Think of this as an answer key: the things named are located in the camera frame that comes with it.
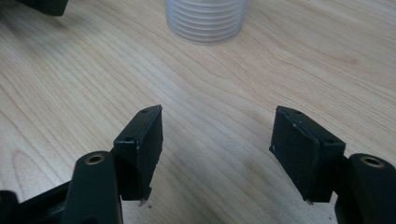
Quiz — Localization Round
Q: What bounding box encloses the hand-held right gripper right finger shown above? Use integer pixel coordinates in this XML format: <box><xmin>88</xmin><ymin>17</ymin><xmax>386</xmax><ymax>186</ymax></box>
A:
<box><xmin>268</xmin><ymin>105</ymin><xmax>347</xmax><ymax>203</ymax></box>

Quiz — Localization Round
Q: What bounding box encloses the stack of clear plastic cups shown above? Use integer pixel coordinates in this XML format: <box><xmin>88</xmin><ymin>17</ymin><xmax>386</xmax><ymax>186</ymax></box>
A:
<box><xmin>164</xmin><ymin>0</ymin><xmax>250</xmax><ymax>46</ymax></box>

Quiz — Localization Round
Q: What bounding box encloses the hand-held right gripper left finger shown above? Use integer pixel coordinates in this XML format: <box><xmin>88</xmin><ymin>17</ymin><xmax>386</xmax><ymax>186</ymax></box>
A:
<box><xmin>112</xmin><ymin>104</ymin><xmax>164</xmax><ymax>203</ymax></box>

